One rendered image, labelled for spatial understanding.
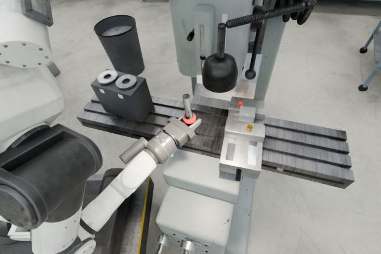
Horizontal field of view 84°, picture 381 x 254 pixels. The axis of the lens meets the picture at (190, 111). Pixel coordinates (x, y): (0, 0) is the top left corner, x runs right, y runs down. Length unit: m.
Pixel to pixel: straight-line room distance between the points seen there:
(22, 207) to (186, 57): 0.48
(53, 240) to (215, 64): 0.47
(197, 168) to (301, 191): 1.20
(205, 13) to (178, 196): 0.80
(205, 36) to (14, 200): 0.46
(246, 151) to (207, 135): 0.20
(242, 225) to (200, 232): 0.64
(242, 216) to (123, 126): 1.01
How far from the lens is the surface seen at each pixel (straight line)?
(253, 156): 0.84
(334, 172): 0.99
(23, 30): 0.36
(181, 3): 0.56
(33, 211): 0.40
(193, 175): 0.96
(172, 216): 1.04
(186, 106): 0.70
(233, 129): 0.85
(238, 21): 0.39
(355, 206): 2.14
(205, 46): 0.55
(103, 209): 0.69
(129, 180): 0.66
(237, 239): 1.59
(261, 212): 1.87
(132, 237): 1.45
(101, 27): 2.91
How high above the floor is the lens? 1.76
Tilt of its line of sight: 49 degrees down
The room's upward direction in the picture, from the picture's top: 6 degrees counter-clockwise
